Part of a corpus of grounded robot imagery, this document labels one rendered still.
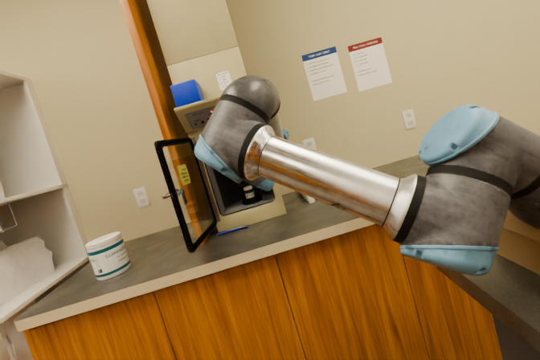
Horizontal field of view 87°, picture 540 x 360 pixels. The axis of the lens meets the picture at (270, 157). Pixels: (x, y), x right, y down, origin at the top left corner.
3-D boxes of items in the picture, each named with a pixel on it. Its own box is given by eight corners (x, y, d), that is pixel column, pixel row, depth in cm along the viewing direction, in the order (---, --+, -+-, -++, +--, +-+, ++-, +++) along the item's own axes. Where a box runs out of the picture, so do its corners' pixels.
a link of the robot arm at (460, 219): (533, 186, 38) (210, 87, 58) (505, 295, 35) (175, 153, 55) (492, 201, 49) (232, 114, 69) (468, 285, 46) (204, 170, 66)
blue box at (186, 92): (182, 110, 123) (176, 89, 122) (205, 104, 123) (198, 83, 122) (176, 108, 113) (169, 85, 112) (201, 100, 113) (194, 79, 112)
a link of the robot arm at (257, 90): (237, 42, 59) (267, 128, 106) (213, 87, 57) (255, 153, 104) (288, 59, 56) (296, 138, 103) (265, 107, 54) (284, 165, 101)
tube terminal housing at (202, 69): (224, 218, 153) (181, 78, 147) (281, 201, 154) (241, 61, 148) (218, 234, 128) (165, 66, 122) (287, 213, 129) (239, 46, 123)
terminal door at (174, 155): (217, 223, 126) (190, 137, 123) (191, 255, 96) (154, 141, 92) (215, 224, 126) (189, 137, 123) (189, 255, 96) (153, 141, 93)
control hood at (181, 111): (186, 133, 124) (180, 111, 123) (258, 112, 125) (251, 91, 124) (180, 132, 113) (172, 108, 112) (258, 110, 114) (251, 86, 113)
